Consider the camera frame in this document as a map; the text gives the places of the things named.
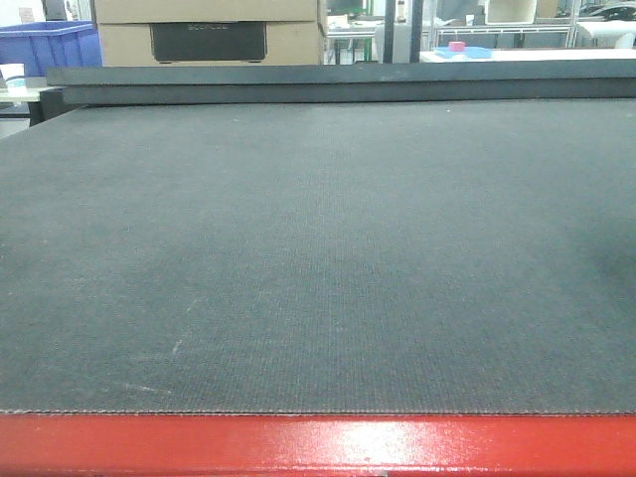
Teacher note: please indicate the brown cardboard box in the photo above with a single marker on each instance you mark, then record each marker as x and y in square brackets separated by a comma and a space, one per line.
[211, 33]

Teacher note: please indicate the pink block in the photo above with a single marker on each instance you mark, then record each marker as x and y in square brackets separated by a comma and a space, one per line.
[456, 46]

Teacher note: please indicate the white rectangular bin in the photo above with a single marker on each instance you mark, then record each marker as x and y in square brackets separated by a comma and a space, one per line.
[510, 12]

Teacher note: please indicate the white paper cup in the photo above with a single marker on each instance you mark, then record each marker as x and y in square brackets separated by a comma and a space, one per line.
[13, 76]

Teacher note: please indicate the blue plastic crate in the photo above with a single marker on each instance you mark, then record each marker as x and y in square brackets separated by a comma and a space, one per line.
[56, 44]

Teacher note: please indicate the blue tray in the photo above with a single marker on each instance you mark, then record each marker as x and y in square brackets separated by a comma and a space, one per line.
[468, 53]

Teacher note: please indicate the grey side table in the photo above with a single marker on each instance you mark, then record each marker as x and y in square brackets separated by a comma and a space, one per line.
[36, 101]

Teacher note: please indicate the red conveyor edge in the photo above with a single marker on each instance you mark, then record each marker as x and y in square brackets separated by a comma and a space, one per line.
[316, 445]

